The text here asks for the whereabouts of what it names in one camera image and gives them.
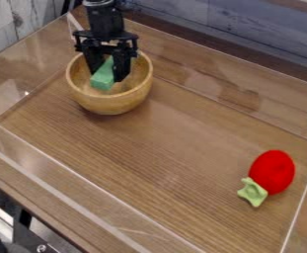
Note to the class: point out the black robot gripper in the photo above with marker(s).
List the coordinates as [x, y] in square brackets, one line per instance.
[105, 37]

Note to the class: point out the green rectangular block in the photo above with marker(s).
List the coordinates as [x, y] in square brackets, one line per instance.
[101, 80]

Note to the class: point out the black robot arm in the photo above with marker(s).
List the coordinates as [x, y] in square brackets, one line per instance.
[99, 2]

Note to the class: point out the brown wooden bowl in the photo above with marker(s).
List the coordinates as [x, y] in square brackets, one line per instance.
[123, 97]

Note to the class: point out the red plush ball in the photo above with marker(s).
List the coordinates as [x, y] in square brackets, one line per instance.
[272, 171]

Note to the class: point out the small green plastic toy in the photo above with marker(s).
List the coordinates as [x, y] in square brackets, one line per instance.
[252, 192]

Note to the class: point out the black metal table frame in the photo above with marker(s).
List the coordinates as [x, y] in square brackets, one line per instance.
[35, 236]

